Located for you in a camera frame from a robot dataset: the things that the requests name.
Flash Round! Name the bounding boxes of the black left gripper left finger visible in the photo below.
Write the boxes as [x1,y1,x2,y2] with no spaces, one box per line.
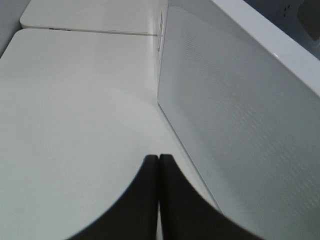
[70,155,158,240]

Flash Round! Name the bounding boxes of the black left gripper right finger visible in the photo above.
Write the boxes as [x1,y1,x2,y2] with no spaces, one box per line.
[159,154,253,240]

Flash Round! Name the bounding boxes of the white microwave door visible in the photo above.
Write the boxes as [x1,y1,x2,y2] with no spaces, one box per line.
[158,0,320,240]

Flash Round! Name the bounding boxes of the white microwave oven body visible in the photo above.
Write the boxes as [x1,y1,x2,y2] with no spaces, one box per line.
[246,0,320,59]

